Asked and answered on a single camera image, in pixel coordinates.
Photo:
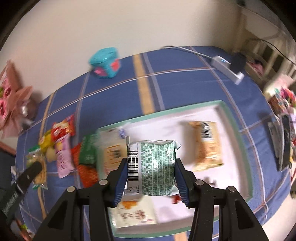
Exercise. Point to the pale yellow jelly cup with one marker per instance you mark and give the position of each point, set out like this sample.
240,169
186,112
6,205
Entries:
50,154

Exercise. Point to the blue plaid tablecloth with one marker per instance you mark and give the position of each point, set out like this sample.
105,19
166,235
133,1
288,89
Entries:
165,79

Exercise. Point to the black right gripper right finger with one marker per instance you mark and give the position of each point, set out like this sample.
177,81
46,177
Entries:
236,219

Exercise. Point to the clear wrapped bread bun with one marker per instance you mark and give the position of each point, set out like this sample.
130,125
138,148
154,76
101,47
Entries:
111,149

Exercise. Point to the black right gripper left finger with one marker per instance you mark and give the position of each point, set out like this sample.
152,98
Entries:
65,220

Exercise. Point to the black plug adapter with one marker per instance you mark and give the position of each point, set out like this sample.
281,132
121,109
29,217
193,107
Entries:
237,63

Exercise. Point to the light green printed snack packet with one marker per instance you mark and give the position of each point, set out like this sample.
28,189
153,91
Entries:
151,167

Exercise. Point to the green peas snack packet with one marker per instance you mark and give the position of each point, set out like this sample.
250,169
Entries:
36,158

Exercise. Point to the cluttered side items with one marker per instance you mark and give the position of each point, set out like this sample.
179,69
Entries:
282,130

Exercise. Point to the tan wrapped cake packet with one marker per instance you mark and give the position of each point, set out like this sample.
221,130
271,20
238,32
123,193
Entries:
208,150

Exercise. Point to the white power strip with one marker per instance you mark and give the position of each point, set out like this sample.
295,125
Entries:
224,66

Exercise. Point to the orange red patterned packet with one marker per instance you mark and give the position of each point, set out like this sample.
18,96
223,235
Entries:
88,175

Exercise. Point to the white packet with orange print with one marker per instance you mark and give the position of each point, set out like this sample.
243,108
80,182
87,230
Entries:
134,210

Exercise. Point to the pink flower bouquet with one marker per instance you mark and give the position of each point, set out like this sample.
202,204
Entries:
18,108

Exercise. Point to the red snack packet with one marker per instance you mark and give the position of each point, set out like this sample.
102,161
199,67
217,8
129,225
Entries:
64,127

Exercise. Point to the yellow snack packet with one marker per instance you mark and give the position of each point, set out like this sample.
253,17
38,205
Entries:
46,141

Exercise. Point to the dark green biscuit packet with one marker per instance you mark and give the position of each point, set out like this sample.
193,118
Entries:
88,151

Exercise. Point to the teal house-shaped tin box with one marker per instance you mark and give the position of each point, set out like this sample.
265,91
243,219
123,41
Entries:
105,62

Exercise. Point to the purple pink snack packet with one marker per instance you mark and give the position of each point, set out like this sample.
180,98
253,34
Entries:
64,159

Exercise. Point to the white tray with green rim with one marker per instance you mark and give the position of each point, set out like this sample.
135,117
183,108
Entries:
173,124

